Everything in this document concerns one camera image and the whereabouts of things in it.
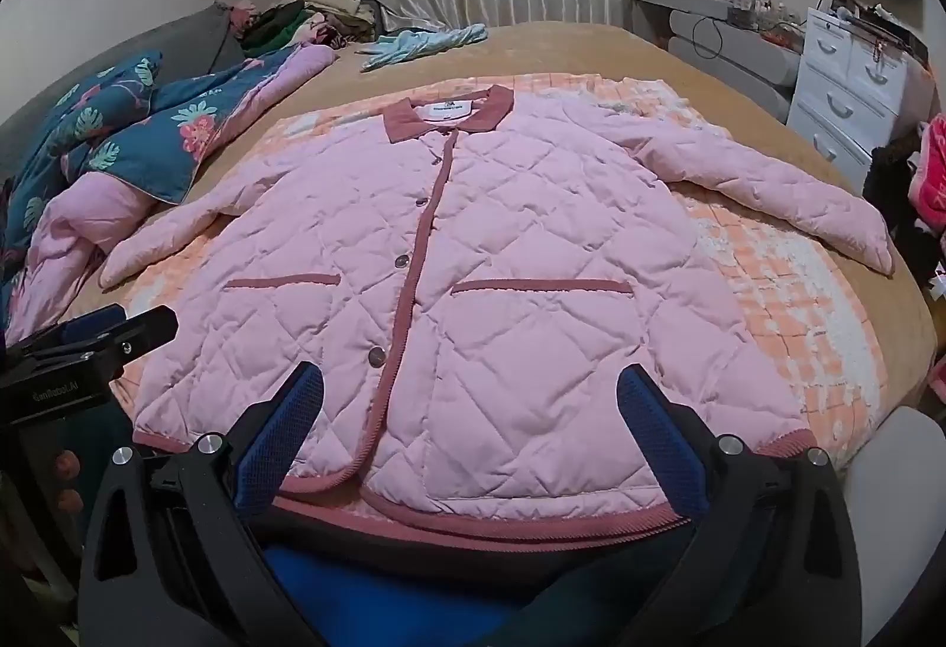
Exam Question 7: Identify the pink plush cloth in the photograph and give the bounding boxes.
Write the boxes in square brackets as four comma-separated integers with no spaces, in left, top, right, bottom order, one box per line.
[909,113,946,227]

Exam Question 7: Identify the bed with tan cover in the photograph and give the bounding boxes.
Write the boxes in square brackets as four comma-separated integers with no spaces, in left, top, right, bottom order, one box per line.
[44,20,939,471]

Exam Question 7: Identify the orange checked blanket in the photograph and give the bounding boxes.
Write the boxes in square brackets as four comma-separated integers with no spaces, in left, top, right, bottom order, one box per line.
[111,72,888,471]

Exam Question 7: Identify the black cable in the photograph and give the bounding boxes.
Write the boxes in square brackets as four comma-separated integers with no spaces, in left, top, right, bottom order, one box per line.
[691,15,723,60]

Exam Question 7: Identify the light blue garment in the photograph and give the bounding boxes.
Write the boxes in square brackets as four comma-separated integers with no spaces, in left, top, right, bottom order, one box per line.
[359,24,489,73]

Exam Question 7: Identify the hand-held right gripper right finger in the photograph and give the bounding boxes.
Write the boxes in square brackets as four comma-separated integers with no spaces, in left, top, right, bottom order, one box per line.
[617,362,862,647]

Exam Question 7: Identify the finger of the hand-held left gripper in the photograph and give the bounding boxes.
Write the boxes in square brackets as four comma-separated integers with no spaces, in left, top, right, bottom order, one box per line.
[44,307,180,389]
[11,304,132,356]

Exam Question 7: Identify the black cloth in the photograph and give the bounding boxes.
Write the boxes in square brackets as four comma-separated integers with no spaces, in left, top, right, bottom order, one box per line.
[861,144,946,308]

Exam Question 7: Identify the blue floral quilt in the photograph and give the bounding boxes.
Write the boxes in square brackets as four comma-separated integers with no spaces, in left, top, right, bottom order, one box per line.
[0,44,337,345]

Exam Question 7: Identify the person's left hand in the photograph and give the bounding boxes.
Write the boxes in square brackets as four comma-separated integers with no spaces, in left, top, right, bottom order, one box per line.
[53,449,84,509]

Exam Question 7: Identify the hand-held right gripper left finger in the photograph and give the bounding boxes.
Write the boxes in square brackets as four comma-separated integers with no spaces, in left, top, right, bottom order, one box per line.
[77,360,326,647]

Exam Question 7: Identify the person's blue pants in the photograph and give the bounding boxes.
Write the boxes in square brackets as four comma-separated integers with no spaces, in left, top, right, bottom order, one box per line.
[262,539,696,647]

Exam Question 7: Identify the pile of clothes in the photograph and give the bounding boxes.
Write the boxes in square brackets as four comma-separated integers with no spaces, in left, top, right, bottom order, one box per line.
[236,0,385,53]

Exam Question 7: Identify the white drawer chest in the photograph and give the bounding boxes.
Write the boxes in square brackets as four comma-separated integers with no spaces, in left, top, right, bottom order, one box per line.
[785,5,928,193]

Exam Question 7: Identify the pink quilted jacket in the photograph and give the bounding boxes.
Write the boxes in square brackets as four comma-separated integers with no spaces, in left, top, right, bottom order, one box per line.
[99,85,895,533]

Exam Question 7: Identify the grey rounded vanity shelf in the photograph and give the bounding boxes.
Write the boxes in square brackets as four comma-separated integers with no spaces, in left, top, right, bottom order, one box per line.
[631,0,803,116]

